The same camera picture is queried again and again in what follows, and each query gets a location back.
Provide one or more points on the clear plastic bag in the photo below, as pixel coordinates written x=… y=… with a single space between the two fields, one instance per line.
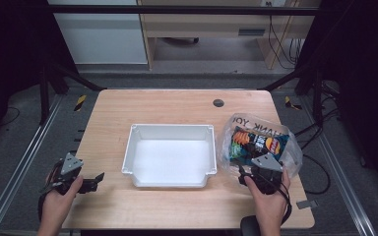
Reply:
x=231 y=154

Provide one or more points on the black metal frame stand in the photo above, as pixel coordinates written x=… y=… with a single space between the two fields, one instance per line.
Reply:
x=316 y=91
x=46 y=95

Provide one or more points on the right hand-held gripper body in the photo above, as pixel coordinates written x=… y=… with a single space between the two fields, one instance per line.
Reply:
x=267 y=175

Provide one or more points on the black rounded chair part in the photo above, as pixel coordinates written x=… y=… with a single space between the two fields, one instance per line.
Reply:
x=249 y=227

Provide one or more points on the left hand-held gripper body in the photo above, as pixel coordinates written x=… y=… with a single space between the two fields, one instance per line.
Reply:
x=69 y=164

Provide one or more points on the person's right hand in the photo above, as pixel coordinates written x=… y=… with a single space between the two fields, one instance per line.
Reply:
x=270 y=206

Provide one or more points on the grey metal bracket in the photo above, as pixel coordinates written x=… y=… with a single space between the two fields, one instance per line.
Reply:
x=306 y=204

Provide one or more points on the person's left hand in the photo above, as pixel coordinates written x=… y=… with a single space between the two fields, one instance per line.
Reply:
x=57 y=206

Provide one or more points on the white plastic bin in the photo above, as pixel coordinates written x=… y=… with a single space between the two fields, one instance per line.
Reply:
x=170 y=157

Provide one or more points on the yellow black floor tape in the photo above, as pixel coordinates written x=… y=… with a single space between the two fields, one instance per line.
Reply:
x=290 y=103

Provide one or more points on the aluminium floor rail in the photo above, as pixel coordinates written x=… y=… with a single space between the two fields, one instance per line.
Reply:
x=341 y=183
x=19 y=167

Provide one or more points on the dark chip packet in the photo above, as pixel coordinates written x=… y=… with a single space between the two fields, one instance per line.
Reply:
x=256 y=144

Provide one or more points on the white cabinet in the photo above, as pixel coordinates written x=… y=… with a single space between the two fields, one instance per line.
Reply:
x=101 y=36

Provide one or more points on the black horizontal frame bar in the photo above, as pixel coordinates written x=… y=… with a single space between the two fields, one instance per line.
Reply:
x=183 y=10

